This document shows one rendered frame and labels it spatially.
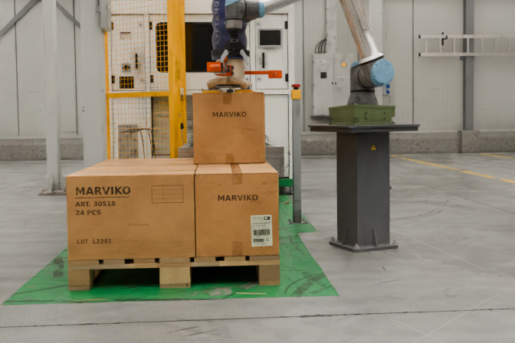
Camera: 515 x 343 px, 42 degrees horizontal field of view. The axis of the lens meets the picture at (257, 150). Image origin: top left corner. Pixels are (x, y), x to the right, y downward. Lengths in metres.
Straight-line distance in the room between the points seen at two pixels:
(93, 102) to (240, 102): 1.73
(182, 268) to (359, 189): 1.29
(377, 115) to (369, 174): 0.36
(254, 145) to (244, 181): 0.61
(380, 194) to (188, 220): 1.38
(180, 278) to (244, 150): 0.89
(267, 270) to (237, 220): 0.28
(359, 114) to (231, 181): 1.08
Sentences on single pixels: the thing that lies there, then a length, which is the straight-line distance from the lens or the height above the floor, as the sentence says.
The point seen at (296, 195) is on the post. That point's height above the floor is 0.21.
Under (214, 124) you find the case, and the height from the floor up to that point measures 0.77.
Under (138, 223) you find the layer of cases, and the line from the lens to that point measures 3.27.
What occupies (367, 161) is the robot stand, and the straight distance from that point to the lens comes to 4.09.
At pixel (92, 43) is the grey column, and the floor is 1.37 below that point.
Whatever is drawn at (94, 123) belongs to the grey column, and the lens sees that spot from 5.25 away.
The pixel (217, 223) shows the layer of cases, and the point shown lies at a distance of 3.24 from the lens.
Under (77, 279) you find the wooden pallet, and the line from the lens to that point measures 3.36.
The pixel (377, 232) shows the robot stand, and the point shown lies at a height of 0.10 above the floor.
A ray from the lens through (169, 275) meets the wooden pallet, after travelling 3.30.
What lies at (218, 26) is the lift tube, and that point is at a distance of 4.11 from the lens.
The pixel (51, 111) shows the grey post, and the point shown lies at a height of 0.88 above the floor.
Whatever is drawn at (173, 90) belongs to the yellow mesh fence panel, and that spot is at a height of 1.01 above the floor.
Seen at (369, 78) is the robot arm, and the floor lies 1.02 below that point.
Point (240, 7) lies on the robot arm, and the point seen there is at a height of 1.40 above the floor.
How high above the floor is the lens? 0.82
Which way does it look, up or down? 3 degrees down
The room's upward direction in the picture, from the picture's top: 1 degrees counter-clockwise
